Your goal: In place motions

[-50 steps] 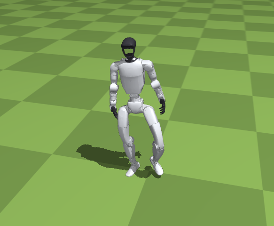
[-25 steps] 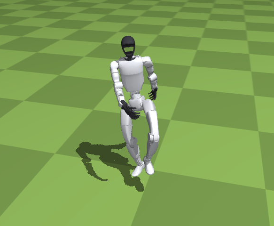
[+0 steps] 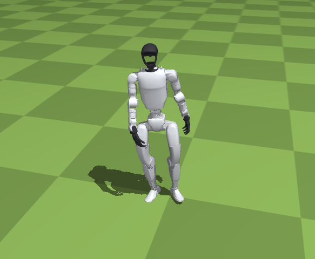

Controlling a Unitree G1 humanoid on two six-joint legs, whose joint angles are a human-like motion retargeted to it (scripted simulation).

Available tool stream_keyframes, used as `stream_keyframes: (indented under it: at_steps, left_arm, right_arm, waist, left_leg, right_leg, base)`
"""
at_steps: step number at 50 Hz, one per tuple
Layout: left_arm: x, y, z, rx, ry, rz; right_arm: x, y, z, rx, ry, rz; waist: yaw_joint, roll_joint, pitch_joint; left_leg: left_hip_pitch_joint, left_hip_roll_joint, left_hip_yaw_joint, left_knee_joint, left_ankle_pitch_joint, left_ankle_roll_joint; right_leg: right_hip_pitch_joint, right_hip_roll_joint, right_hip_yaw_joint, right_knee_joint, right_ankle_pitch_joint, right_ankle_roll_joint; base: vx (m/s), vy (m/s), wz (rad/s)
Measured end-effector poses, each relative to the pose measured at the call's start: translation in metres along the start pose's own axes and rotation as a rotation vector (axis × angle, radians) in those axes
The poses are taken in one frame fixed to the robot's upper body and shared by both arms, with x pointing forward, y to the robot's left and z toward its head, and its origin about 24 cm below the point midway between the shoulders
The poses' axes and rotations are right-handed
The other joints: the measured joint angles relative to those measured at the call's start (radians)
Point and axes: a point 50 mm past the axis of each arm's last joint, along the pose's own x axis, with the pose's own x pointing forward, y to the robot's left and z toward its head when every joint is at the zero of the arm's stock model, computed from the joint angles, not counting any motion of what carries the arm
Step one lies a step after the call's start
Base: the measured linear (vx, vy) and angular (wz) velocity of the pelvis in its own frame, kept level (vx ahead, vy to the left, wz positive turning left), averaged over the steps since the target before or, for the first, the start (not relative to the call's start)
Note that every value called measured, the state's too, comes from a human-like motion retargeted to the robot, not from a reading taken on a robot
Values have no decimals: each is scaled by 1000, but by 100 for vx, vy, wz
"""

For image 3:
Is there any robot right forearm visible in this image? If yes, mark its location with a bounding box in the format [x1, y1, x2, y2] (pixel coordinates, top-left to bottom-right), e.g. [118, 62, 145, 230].
[128, 100, 137, 132]

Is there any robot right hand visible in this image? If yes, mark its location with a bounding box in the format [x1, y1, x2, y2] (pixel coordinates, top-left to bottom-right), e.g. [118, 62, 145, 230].
[130, 126, 146, 147]

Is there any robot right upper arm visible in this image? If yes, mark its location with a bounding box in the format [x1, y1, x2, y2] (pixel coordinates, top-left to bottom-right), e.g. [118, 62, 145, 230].
[128, 72, 138, 107]

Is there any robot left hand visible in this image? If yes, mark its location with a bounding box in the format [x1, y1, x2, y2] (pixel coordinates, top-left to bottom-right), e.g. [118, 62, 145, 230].
[182, 115, 190, 135]

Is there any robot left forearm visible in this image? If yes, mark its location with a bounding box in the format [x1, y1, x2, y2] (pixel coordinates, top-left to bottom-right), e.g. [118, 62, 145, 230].
[177, 93, 190, 119]

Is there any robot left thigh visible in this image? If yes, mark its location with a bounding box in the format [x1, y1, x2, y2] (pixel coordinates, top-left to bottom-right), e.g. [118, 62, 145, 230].
[165, 120, 180, 167]

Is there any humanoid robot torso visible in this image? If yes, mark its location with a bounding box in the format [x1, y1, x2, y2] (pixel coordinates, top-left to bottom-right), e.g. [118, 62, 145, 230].
[137, 66, 167, 132]

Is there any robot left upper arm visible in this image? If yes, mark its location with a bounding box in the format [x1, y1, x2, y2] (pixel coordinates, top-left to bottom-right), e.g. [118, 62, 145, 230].
[165, 70, 184, 103]

